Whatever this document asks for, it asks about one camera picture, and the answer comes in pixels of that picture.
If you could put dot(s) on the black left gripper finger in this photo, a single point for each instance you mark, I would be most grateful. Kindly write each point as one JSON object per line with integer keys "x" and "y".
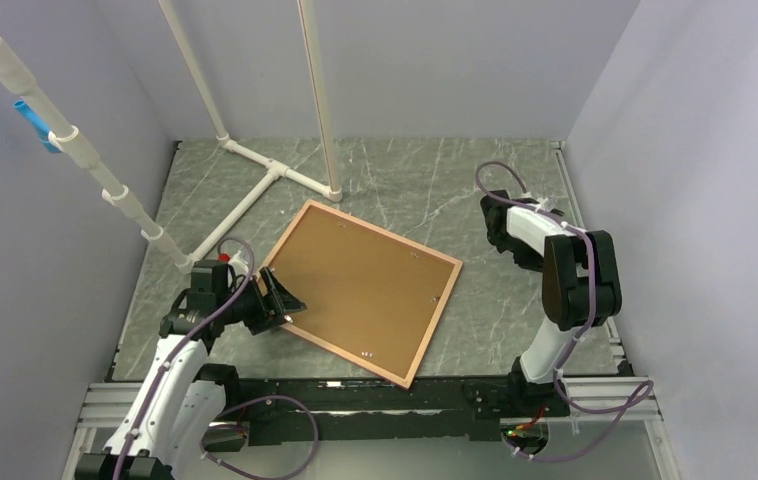
{"x": 273, "y": 286}
{"x": 285, "y": 304}

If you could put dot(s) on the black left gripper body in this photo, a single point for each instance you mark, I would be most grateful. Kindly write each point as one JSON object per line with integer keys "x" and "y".
{"x": 258, "y": 310}

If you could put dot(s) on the pink wooden picture frame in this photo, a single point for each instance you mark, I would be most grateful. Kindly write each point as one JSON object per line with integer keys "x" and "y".
{"x": 374, "y": 298}

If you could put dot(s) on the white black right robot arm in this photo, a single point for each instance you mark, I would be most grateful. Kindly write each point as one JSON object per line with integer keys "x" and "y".
{"x": 580, "y": 287}

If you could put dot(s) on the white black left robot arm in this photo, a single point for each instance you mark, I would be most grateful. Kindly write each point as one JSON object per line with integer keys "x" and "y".
{"x": 183, "y": 392}

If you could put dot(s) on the blue pipe peg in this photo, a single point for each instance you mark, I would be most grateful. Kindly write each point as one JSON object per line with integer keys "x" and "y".
{"x": 40, "y": 127}

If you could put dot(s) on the white pvc pipe stand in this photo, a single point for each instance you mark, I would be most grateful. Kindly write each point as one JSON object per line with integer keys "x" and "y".
{"x": 93, "y": 204}

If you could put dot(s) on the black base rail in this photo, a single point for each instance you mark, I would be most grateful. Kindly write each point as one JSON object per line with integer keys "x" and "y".
{"x": 267, "y": 412}

